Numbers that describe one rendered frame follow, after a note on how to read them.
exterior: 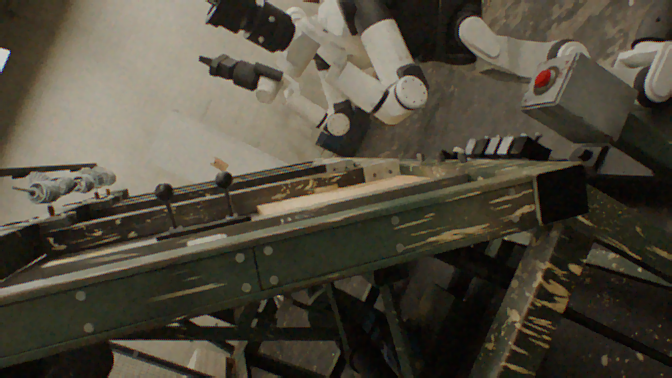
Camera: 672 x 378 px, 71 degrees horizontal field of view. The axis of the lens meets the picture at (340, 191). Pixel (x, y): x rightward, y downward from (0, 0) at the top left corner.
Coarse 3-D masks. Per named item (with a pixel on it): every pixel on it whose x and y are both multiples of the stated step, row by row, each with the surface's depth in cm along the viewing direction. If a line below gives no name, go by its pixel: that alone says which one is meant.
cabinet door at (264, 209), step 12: (384, 180) 150; (396, 180) 145; (408, 180) 139; (420, 180) 134; (324, 192) 147; (336, 192) 144; (348, 192) 139; (360, 192) 134; (264, 204) 143; (276, 204) 139; (288, 204) 137; (300, 204) 132
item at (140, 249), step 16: (448, 176) 115; (464, 176) 115; (368, 192) 113; (384, 192) 110; (400, 192) 111; (416, 192) 112; (304, 208) 106; (320, 208) 106; (336, 208) 107; (352, 208) 108; (240, 224) 102; (256, 224) 103; (272, 224) 104; (176, 240) 99; (80, 256) 97; (96, 256) 95; (112, 256) 96; (128, 256) 96; (144, 256) 97; (48, 272) 93; (64, 272) 94
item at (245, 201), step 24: (360, 168) 152; (384, 168) 154; (240, 192) 143; (264, 192) 145; (288, 192) 147; (312, 192) 149; (72, 216) 135; (120, 216) 135; (144, 216) 136; (168, 216) 138; (192, 216) 140; (216, 216) 142; (48, 240) 130; (72, 240) 132; (96, 240) 133; (120, 240) 135
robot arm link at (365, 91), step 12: (348, 72) 103; (360, 72) 104; (336, 84) 104; (348, 84) 103; (360, 84) 103; (372, 84) 104; (348, 96) 106; (360, 96) 104; (372, 96) 104; (384, 96) 105; (372, 108) 105; (384, 108) 105; (396, 108) 105; (384, 120) 109; (396, 120) 110
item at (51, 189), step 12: (12, 168) 126; (24, 168) 134; (36, 168) 142; (48, 168) 153; (60, 168) 164; (72, 168) 178; (60, 180) 155; (72, 180) 150; (84, 180) 163; (36, 192) 123; (48, 192) 126; (60, 192) 133; (84, 192) 165
